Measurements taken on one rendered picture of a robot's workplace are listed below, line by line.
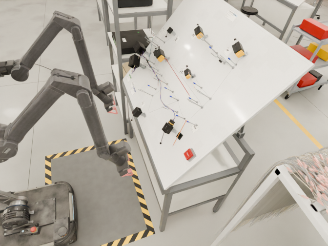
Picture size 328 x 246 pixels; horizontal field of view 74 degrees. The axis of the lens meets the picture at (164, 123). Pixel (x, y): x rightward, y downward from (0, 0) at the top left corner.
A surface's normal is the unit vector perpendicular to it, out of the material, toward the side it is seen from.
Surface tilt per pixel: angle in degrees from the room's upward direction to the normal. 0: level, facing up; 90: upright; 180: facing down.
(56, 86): 90
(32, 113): 88
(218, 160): 0
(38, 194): 0
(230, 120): 52
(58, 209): 0
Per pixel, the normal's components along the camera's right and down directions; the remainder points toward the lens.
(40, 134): 0.07, -0.68
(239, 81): -0.69, -0.26
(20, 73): 0.30, 0.71
